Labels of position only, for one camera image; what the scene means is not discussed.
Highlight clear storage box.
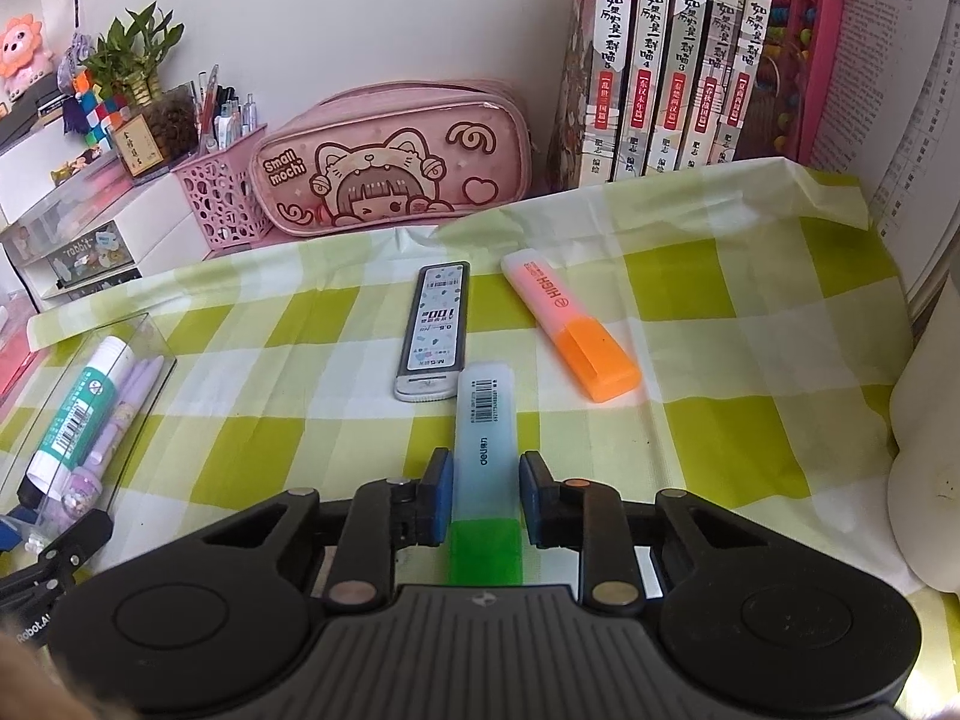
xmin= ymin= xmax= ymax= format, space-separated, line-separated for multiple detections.
xmin=0 ymin=157 xmax=140 ymax=233

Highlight open printed book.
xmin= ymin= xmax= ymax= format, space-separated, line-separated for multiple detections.
xmin=799 ymin=0 xmax=960 ymax=323

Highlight white rounded container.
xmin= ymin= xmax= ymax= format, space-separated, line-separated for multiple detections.
xmin=887 ymin=277 xmax=960 ymax=593

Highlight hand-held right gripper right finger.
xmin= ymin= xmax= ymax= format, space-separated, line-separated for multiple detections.
xmin=519 ymin=450 xmax=758 ymax=608

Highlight green highlighter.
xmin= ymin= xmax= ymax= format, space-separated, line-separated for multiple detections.
xmin=448 ymin=364 xmax=524 ymax=587

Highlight small toy figure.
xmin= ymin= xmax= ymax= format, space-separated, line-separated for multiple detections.
xmin=51 ymin=148 xmax=106 ymax=187

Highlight pink cat comic book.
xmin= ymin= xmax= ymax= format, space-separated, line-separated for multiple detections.
xmin=724 ymin=0 xmax=781 ymax=162
xmin=694 ymin=0 xmax=751 ymax=166
xmin=551 ymin=0 xmax=640 ymax=192
xmin=615 ymin=0 xmax=680 ymax=181
xmin=664 ymin=0 xmax=717 ymax=172

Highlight lucky bamboo plant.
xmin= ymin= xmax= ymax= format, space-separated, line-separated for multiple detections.
xmin=79 ymin=4 xmax=185 ymax=102

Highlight purple pen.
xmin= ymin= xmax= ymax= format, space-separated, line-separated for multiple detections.
xmin=66 ymin=356 xmax=151 ymax=533

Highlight pink lion toy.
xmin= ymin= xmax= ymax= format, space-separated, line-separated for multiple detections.
xmin=0 ymin=13 xmax=57 ymax=102

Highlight bunch of pens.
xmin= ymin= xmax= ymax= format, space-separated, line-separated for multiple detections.
xmin=191 ymin=64 xmax=263 ymax=155

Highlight white drawer organiser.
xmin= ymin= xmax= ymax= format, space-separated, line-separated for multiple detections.
xmin=0 ymin=172 xmax=215 ymax=316

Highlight black flat box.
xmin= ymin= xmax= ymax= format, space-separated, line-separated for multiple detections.
xmin=0 ymin=79 xmax=76 ymax=147

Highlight glass vase with label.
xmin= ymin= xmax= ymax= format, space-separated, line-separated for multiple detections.
xmin=105 ymin=82 xmax=202 ymax=179

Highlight clear plastic box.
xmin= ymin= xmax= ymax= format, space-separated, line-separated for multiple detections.
xmin=0 ymin=311 xmax=179 ymax=541

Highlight colourful puzzle cube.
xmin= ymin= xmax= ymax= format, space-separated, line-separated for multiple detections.
xmin=62 ymin=69 xmax=130 ymax=140

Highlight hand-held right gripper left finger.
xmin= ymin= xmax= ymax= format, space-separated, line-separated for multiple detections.
xmin=199 ymin=448 xmax=455 ymax=608

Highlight pink pencil case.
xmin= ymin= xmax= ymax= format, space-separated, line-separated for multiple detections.
xmin=250 ymin=81 xmax=532 ymax=237

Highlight pink abacus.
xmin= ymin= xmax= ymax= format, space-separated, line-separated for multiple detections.
xmin=750 ymin=0 xmax=852 ymax=166

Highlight pencil lead refill case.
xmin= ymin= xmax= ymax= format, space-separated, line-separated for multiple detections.
xmin=394 ymin=261 xmax=471 ymax=402

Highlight green checked tablecloth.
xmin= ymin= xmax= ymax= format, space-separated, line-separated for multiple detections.
xmin=0 ymin=157 xmax=960 ymax=691

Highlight purple sachet charm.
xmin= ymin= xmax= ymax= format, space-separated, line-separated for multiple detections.
xmin=58 ymin=30 xmax=95 ymax=83

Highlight orange highlighter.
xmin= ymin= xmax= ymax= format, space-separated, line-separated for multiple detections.
xmin=501 ymin=250 xmax=641 ymax=401

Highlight pink perforated pen holder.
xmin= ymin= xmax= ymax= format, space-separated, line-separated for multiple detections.
xmin=172 ymin=141 xmax=275 ymax=252

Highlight white glue stick teal label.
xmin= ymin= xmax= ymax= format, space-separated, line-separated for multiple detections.
xmin=16 ymin=336 xmax=128 ymax=507

